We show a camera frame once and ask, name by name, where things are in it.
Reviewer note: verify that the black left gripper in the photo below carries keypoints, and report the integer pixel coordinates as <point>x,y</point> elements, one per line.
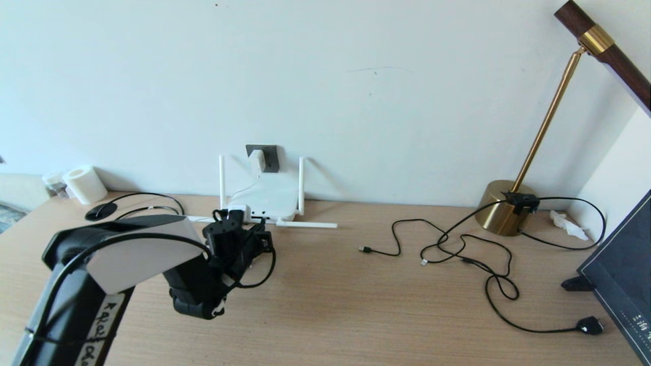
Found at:
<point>228,242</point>

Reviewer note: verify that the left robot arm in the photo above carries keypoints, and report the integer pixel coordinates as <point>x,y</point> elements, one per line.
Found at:
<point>137,259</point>

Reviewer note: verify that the white router with antennas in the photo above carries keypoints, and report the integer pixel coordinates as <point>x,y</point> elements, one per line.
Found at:
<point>279,196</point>

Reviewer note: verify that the white toilet paper roll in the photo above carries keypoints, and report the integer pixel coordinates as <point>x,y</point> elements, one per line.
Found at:
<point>85,184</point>

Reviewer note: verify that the small clear jar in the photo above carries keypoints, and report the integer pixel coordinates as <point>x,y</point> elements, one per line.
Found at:
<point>53,182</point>

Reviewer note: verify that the brass desk lamp wooden head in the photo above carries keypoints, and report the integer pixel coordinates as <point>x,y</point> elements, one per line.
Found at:
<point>501,210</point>

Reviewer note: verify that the black box on lamp base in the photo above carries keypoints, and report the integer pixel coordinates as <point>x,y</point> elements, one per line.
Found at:
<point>521,201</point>

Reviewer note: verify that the crumpled white tissue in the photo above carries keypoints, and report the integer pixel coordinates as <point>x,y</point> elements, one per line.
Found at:
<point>569,225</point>

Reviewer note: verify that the black board stand foot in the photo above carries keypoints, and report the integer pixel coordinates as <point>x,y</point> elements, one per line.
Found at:
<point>576,283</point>

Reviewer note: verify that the dark framed board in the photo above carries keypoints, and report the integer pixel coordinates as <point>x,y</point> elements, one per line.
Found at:
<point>625,274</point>

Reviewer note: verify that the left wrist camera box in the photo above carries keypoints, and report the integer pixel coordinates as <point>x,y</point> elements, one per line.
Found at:
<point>238,209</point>

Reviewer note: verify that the grey wall socket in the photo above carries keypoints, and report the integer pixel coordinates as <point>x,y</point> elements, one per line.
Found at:
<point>273,158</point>

